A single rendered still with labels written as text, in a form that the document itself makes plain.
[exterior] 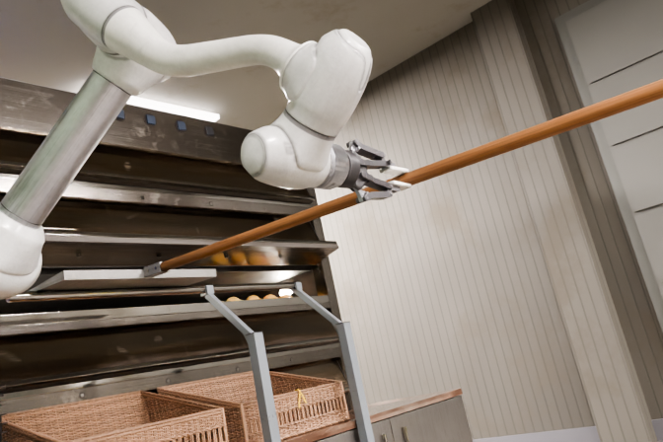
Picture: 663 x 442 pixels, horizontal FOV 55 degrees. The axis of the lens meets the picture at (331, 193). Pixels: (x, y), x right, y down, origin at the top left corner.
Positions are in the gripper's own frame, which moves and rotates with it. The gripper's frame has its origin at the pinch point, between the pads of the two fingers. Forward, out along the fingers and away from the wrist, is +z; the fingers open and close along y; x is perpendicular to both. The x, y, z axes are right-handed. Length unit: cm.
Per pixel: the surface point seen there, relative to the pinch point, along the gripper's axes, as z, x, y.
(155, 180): 45, -153, -51
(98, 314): 15, -154, 6
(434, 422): 140, -96, 71
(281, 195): 122, -153, -50
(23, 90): -8, -159, -84
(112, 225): 24, -155, -30
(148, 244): 31, -141, -19
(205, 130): 81, -159, -82
